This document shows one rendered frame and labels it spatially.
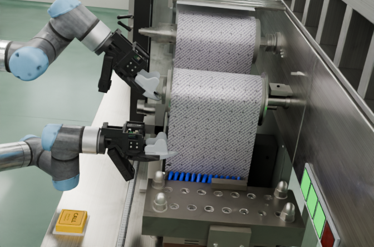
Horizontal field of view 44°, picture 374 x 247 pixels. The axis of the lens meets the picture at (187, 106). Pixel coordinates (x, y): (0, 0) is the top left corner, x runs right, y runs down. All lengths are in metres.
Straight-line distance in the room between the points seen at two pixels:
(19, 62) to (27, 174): 2.10
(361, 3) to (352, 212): 0.37
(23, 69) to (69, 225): 0.44
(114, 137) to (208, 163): 0.27
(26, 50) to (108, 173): 0.58
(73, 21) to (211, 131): 0.45
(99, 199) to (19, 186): 1.68
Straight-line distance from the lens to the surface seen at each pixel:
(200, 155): 1.28
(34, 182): 3.07
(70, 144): 1.26
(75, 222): 1.30
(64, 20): 1.19
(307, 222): 1.63
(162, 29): 1.43
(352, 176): 0.84
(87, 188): 1.46
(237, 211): 1.20
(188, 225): 1.16
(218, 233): 1.15
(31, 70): 1.10
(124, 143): 1.23
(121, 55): 1.21
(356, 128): 0.84
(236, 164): 1.30
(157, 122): 1.31
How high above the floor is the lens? 1.76
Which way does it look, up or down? 25 degrees down
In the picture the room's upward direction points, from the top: 6 degrees clockwise
